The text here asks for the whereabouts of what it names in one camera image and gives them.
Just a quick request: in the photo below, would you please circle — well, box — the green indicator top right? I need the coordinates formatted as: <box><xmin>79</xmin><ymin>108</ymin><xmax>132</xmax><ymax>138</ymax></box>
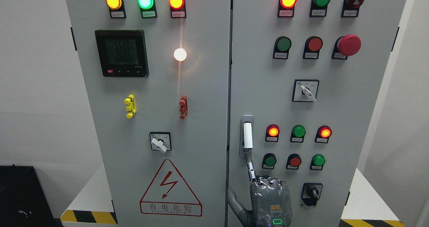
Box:
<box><xmin>309</xmin><ymin>0</ymin><xmax>330</xmax><ymax>17</ymax></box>

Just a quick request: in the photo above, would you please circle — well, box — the black digital power meter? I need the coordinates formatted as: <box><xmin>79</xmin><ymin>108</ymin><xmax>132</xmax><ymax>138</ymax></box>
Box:
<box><xmin>95</xmin><ymin>30</ymin><xmax>149</xmax><ymax>77</ymax></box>

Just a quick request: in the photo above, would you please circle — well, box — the green push button lower left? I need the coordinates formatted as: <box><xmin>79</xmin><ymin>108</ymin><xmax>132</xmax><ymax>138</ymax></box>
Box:
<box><xmin>261</xmin><ymin>153</ymin><xmax>277</xmax><ymax>170</ymax></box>

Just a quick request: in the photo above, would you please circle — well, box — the black box at left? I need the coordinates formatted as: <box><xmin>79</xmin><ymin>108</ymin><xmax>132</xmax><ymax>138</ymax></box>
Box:
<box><xmin>0</xmin><ymin>165</ymin><xmax>56</xmax><ymax>227</ymax></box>

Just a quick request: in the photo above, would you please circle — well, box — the left door rotary selector switch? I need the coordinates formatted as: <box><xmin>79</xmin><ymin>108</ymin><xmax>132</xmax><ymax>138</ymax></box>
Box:
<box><xmin>149</xmin><ymin>132</ymin><xmax>172</xmax><ymax>153</ymax></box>

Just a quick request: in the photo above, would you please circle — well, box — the yellow plastic clip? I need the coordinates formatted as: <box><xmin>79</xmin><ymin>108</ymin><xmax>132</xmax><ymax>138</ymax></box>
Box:
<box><xmin>124</xmin><ymin>94</ymin><xmax>136</xmax><ymax>119</ymax></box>

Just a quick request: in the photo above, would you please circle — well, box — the red emergency stop mushroom button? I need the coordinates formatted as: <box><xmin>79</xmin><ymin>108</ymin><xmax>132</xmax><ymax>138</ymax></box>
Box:
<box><xmin>331</xmin><ymin>34</ymin><xmax>362</xmax><ymax>60</ymax></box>

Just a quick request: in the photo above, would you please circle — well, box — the upper right rotary selector switch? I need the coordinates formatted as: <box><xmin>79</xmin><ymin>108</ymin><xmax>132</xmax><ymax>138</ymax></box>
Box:
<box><xmin>292</xmin><ymin>79</ymin><xmax>320</xmax><ymax>102</ymax></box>

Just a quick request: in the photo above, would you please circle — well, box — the red electric hazard warning sign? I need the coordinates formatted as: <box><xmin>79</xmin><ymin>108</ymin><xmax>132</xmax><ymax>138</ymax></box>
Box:
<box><xmin>140</xmin><ymin>159</ymin><xmax>202</xmax><ymax>217</ymax></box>

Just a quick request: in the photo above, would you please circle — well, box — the red black buzzer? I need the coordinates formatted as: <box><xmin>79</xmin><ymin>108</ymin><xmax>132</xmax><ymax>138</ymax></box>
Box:
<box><xmin>341</xmin><ymin>0</ymin><xmax>364</xmax><ymax>18</ymax></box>

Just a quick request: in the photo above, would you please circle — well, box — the green push button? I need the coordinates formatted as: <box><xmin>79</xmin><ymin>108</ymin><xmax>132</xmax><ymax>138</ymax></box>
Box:
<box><xmin>310</xmin><ymin>154</ymin><xmax>326</xmax><ymax>171</ymax></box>
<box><xmin>261</xmin><ymin>153</ymin><xmax>277</xmax><ymax>170</ymax></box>
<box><xmin>272</xmin><ymin>36</ymin><xmax>292</xmax><ymax>60</ymax></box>

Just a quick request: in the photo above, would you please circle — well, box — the green indicator lower middle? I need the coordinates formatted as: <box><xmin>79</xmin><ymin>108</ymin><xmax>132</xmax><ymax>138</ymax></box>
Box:
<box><xmin>291</xmin><ymin>125</ymin><xmax>306</xmax><ymax>143</ymax></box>

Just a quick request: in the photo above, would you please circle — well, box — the grey left cabinet door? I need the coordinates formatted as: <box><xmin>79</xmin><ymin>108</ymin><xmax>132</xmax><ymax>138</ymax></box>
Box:
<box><xmin>66</xmin><ymin>0</ymin><xmax>230</xmax><ymax>227</ymax></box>

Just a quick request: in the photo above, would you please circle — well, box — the white lit indicator light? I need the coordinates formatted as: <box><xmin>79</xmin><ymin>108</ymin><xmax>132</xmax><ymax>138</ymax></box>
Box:
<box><xmin>173</xmin><ymin>47</ymin><xmax>187</xmax><ymax>62</ymax></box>

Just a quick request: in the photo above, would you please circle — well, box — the grey right cabinet door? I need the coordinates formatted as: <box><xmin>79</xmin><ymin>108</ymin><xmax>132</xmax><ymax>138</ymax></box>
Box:
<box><xmin>229</xmin><ymin>0</ymin><xmax>406</xmax><ymax>227</ymax></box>

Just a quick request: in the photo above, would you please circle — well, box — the green push button lower right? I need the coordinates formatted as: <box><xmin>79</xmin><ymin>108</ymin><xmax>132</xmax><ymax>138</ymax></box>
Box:
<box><xmin>310</xmin><ymin>154</ymin><xmax>326</xmax><ymax>171</ymax></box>

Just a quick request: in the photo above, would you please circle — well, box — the red push button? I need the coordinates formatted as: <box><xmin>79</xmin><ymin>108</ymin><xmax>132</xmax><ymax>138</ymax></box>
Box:
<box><xmin>286</xmin><ymin>154</ymin><xmax>302</xmax><ymax>170</ymax></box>
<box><xmin>302</xmin><ymin>36</ymin><xmax>323</xmax><ymax>59</ymax></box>

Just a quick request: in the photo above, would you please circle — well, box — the orange indicator light left door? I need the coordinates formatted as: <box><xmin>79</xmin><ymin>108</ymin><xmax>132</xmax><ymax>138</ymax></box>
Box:
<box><xmin>169</xmin><ymin>0</ymin><xmax>186</xmax><ymax>18</ymax></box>

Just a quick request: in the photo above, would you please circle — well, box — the red lit indicator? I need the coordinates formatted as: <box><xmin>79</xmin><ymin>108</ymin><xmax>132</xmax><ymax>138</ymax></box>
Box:
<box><xmin>315</xmin><ymin>125</ymin><xmax>332</xmax><ymax>144</ymax></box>
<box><xmin>277</xmin><ymin>0</ymin><xmax>297</xmax><ymax>18</ymax></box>
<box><xmin>265</xmin><ymin>124</ymin><xmax>280</xmax><ymax>143</ymax></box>

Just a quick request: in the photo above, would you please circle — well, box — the red plastic clip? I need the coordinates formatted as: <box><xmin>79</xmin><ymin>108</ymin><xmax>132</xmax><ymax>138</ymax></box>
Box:
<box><xmin>179</xmin><ymin>95</ymin><xmax>188</xmax><ymax>120</ymax></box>

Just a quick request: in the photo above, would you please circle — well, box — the green lit indicator light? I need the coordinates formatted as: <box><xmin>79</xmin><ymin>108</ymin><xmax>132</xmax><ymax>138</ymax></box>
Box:
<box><xmin>137</xmin><ymin>0</ymin><xmax>158</xmax><ymax>18</ymax></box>

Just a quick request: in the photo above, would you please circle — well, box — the black rotary knob switch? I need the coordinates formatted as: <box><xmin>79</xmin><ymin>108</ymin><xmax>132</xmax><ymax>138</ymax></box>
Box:
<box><xmin>301</xmin><ymin>183</ymin><xmax>323</xmax><ymax>207</ymax></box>

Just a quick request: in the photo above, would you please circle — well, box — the red push button upper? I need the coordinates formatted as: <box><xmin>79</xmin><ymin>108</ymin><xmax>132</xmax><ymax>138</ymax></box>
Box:
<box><xmin>302</xmin><ymin>36</ymin><xmax>323</xmax><ymax>59</ymax></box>

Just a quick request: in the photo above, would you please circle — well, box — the green push button upper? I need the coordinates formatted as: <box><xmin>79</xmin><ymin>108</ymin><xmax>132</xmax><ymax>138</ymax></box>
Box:
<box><xmin>272</xmin><ymin>36</ymin><xmax>292</xmax><ymax>60</ymax></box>

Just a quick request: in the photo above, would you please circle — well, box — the red lit indicator top right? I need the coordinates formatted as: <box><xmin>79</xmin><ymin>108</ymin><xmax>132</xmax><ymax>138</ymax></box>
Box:
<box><xmin>277</xmin><ymin>0</ymin><xmax>297</xmax><ymax>18</ymax></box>

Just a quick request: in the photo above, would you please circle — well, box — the red lit indicator lower right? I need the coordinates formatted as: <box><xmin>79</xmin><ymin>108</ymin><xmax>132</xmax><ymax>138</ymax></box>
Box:
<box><xmin>315</xmin><ymin>125</ymin><xmax>332</xmax><ymax>144</ymax></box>

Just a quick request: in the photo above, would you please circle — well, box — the yellow indicator light top left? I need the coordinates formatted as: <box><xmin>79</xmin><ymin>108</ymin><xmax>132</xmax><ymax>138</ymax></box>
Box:
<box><xmin>105</xmin><ymin>0</ymin><xmax>127</xmax><ymax>18</ymax></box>

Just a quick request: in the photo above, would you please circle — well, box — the silver cabinet door handle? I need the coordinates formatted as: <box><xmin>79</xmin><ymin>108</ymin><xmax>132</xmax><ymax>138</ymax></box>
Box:
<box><xmin>240</xmin><ymin>115</ymin><xmax>254</xmax><ymax>159</ymax></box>

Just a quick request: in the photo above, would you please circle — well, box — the red push button lower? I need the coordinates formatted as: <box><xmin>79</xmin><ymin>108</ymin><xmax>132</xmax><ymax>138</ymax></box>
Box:
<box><xmin>286</xmin><ymin>154</ymin><xmax>302</xmax><ymax>170</ymax></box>

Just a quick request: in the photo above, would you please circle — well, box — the red lit indicator lower left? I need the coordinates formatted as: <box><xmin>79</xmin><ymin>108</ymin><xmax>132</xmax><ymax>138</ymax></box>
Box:
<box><xmin>265</xmin><ymin>124</ymin><xmax>280</xmax><ymax>143</ymax></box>

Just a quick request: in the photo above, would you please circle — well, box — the grey cabinet door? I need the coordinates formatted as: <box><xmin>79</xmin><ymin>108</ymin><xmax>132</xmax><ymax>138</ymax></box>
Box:
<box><xmin>66</xmin><ymin>0</ymin><xmax>230</xmax><ymax>227</ymax></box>
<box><xmin>229</xmin><ymin>0</ymin><xmax>406</xmax><ymax>227</ymax></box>

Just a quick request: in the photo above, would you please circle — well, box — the white platform with hazard stripes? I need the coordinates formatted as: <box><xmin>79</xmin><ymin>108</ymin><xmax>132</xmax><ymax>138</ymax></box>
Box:
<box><xmin>60</xmin><ymin>166</ymin><xmax>404</xmax><ymax>227</ymax></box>

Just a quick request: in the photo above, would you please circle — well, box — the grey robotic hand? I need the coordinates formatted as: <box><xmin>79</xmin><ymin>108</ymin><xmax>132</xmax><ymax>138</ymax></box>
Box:
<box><xmin>227</xmin><ymin>151</ymin><xmax>292</xmax><ymax>227</ymax></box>

